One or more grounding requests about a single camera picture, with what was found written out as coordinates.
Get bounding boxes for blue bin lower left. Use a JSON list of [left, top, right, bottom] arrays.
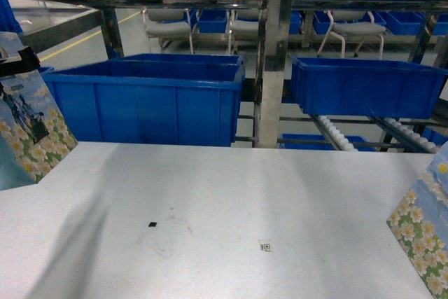
[[43, 60, 245, 146]]

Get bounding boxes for flower print gift bag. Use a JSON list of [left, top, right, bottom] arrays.
[[1, 32, 78, 190]]

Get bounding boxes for grey office chair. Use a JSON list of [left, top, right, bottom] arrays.
[[142, 8, 194, 55], [227, 8, 266, 55], [316, 10, 386, 60]]

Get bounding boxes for qr code sticker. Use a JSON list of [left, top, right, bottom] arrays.
[[258, 239, 273, 252]]

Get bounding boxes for steel rack post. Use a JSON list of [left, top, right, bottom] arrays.
[[254, 0, 292, 148]]

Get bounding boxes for blue bin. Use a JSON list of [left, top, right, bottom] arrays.
[[291, 57, 447, 119], [43, 60, 245, 146]]

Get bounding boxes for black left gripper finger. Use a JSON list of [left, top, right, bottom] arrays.
[[1, 46, 41, 77]]

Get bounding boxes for blue bin lower right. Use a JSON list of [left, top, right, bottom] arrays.
[[291, 57, 447, 119]]

